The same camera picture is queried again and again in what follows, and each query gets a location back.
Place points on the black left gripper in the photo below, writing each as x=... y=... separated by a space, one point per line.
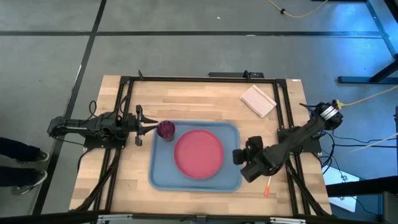
x=139 y=130

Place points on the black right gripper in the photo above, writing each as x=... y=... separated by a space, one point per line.
x=256 y=161

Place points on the red translucent cup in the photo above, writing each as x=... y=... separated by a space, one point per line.
x=165 y=130

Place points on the pink round plate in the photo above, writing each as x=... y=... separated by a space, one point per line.
x=199 y=154

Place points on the blue plastic tray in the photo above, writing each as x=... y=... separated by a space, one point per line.
x=161 y=177

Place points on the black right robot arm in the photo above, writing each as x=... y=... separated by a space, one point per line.
x=295 y=140

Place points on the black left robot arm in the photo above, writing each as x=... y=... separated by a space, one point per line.
x=77 y=126

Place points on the beige rectangular pad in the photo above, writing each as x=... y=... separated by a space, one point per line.
x=258 y=101

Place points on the white sheet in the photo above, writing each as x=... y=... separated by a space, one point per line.
x=337 y=179

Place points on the person's shoe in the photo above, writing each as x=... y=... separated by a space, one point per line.
x=38 y=157
x=34 y=183

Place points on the person's leg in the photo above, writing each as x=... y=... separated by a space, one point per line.
x=15 y=176
x=15 y=150

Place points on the black metal stand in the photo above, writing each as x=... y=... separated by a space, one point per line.
x=384 y=73

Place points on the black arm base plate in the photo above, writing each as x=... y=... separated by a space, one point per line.
x=104 y=144
x=311 y=146

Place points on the black aluminium table frame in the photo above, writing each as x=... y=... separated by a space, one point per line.
x=202 y=79

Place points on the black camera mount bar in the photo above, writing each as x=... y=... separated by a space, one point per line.
x=233 y=74

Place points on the black rail with silver brackets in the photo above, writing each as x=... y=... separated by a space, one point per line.
x=46 y=217

